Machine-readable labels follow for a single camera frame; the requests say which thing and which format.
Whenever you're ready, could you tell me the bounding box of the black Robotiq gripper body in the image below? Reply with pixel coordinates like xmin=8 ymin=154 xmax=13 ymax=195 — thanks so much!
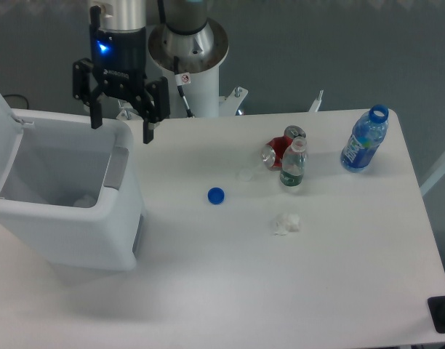
xmin=89 ymin=5 xmax=146 ymax=105

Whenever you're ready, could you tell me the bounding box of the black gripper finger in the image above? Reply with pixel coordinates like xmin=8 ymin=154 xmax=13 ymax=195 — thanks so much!
xmin=134 ymin=76 xmax=170 ymax=144
xmin=72 ymin=58 xmax=103 ymax=129

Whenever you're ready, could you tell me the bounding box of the white trash can lid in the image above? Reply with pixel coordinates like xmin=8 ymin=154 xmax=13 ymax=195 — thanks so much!
xmin=0 ymin=94 xmax=23 ymax=192

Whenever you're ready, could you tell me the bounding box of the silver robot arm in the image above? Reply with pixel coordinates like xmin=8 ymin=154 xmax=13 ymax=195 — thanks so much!
xmin=72 ymin=1 xmax=228 ymax=143

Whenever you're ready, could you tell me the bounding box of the white trash can body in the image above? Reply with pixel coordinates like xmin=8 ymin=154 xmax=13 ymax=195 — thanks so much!
xmin=0 ymin=110 xmax=145 ymax=270

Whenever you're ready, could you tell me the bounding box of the blue bottle cap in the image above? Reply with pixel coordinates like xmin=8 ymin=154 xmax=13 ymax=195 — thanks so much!
xmin=207 ymin=187 xmax=225 ymax=205

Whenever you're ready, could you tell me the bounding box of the crushed red soda can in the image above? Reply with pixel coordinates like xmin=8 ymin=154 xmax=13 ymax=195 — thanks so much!
xmin=260 ymin=125 xmax=306 ymax=170

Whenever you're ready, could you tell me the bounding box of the clear green-label bottle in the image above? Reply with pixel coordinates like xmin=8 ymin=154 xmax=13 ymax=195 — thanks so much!
xmin=280 ymin=136 xmax=308 ymax=187

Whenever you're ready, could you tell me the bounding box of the crumpled white tissue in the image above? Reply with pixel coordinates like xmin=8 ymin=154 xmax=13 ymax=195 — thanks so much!
xmin=273 ymin=213 xmax=301 ymax=236

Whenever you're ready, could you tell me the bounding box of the blue plastic drink bottle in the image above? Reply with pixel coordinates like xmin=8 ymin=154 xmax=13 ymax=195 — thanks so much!
xmin=340 ymin=104 xmax=389 ymax=172

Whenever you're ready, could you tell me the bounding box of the white furniture at right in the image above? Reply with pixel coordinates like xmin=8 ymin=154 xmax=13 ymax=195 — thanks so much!
xmin=420 ymin=151 xmax=445 ymax=197

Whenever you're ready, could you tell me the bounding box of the black device at edge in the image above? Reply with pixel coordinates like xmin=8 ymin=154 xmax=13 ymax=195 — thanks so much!
xmin=428 ymin=296 xmax=445 ymax=334

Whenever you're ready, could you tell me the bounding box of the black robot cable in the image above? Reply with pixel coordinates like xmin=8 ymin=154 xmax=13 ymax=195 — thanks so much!
xmin=156 ymin=0 xmax=196 ymax=119

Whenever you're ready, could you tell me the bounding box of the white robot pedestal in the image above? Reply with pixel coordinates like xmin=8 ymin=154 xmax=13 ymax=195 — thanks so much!
xmin=148 ymin=18 xmax=229 ymax=119

